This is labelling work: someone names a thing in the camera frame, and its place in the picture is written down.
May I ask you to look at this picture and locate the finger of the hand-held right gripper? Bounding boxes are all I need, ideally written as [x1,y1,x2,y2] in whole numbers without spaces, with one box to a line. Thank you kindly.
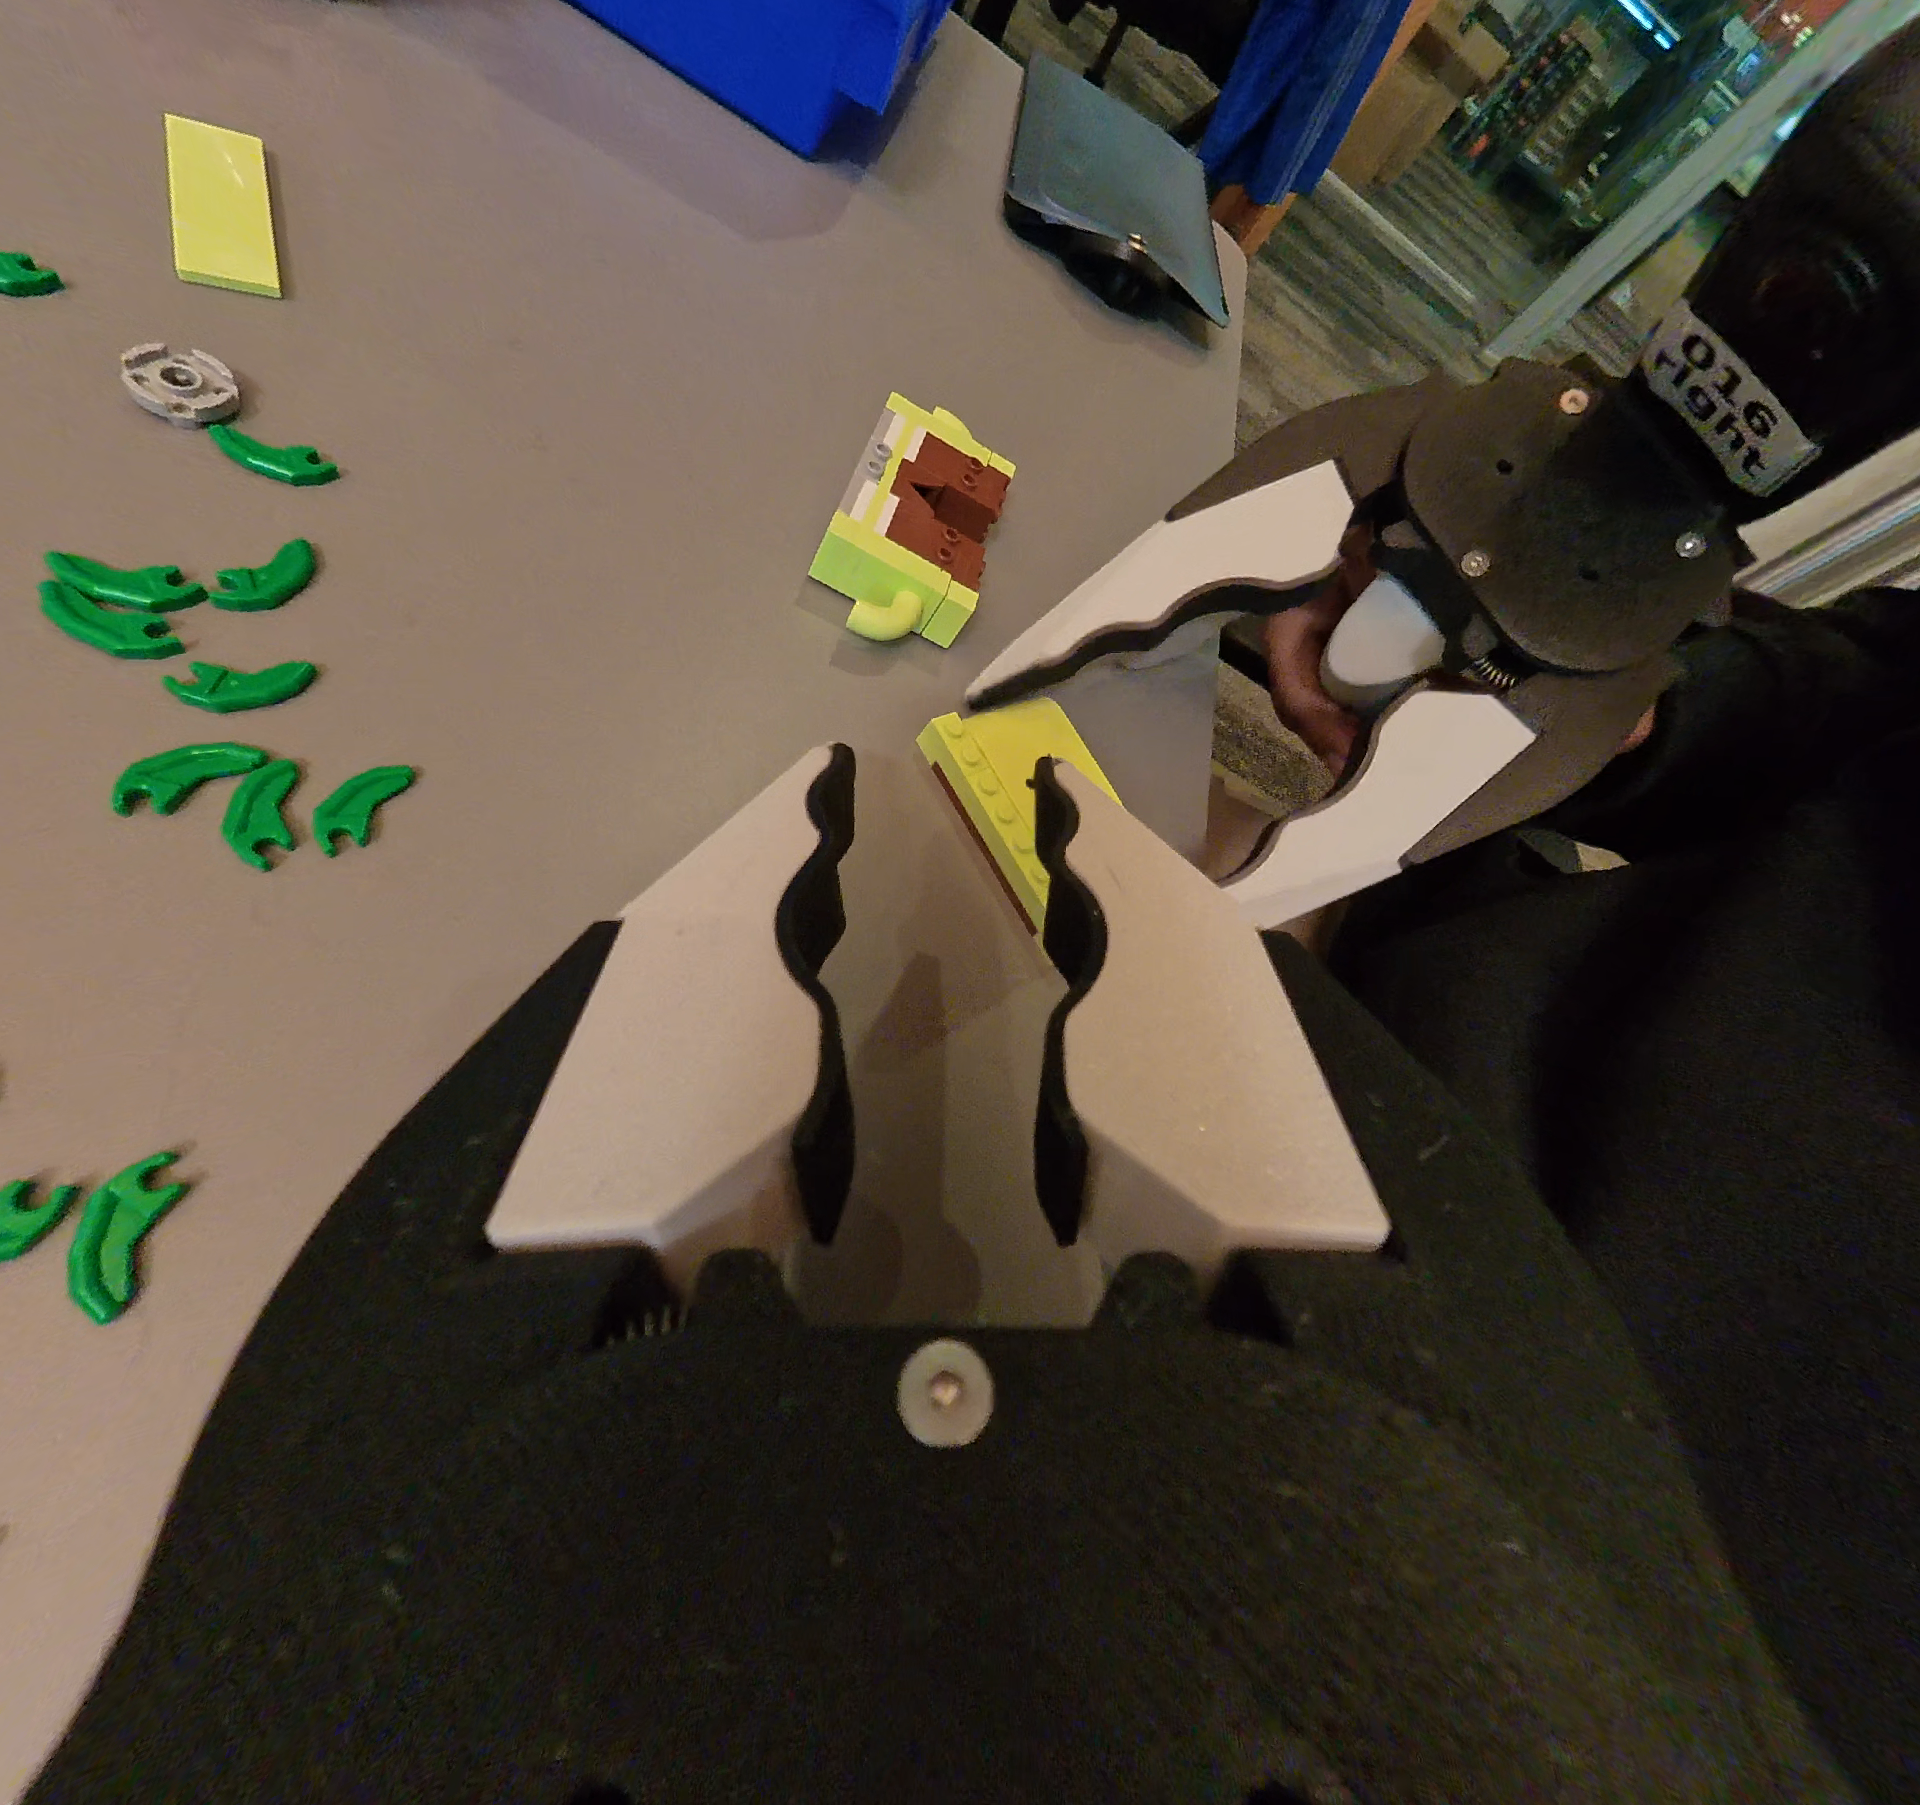
[967,382,1431,710]
[1216,678,1685,931]

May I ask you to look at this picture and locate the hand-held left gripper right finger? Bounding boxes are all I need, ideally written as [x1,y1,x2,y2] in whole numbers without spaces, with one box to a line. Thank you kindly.
[1030,759,1391,1262]

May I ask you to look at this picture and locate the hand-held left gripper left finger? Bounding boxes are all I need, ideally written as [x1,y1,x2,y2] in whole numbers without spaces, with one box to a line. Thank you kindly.
[487,743,860,1257]

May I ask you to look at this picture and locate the lime brown brick figure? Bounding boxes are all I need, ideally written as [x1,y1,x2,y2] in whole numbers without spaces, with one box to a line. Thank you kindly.
[806,392,1019,652]

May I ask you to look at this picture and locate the lime brown brick tray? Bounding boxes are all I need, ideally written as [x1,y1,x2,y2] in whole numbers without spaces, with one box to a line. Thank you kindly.
[915,702,1127,939]

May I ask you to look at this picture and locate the person's right forearm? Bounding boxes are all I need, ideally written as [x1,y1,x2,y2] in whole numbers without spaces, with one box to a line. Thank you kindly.
[1528,589,1920,878]

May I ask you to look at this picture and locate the person's right hand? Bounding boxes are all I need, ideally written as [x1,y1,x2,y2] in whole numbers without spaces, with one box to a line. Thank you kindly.
[1266,593,1408,776]

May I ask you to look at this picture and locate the dark grey flat panel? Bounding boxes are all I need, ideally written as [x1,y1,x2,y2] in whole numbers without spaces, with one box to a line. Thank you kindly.
[1002,53,1235,329]

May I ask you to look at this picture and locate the blue hanging cloth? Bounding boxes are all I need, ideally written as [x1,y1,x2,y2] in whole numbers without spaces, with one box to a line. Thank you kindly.
[1200,0,1475,209]

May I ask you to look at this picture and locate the scattered green leaf pieces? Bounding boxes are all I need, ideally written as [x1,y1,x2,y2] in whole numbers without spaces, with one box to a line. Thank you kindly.
[0,252,420,1328]

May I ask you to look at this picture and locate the grey round brick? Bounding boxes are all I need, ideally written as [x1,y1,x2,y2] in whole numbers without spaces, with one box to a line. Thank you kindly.
[120,343,242,429]

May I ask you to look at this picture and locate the long lime flat tile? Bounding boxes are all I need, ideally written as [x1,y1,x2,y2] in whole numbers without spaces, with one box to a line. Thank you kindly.
[161,114,286,301]

